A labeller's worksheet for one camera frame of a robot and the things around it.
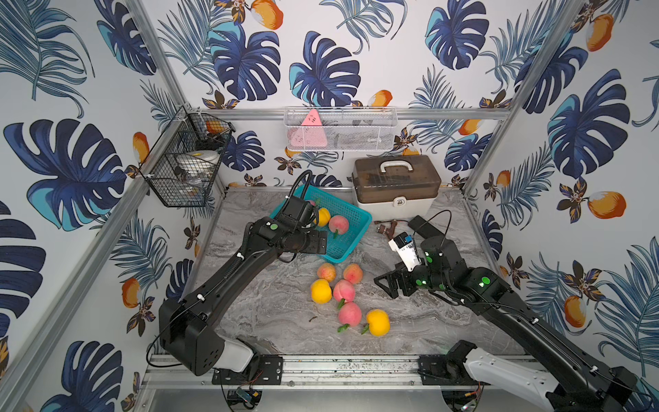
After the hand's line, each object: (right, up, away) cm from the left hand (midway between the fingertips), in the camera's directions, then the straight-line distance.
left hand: (314, 239), depth 78 cm
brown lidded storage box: (+29, +17, +15) cm, 37 cm away
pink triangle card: (-2, +36, +12) cm, 38 cm away
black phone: (+44, +2, +29) cm, 52 cm away
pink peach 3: (+11, -23, +1) cm, 26 cm away
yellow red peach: (+2, +7, +26) cm, 27 cm away
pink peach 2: (+9, -17, +6) cm, 20 cm away
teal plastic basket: (+8, -5, +23) cm, 25 cm away
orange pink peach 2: (+13, -13, +10) cm, 21 cm away
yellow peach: (+2, -18, +7) cm, 20 cm away
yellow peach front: (+20, -26, +2) cm, 33 cm away
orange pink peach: (+4, -12, +11) cm, 17 cm away
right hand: (+21, -8, -6) cm, 23 cm away
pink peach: (+8, +4, +24) cm, 25 cm away
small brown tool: (+29, +1, +27) cm, 39 cm away
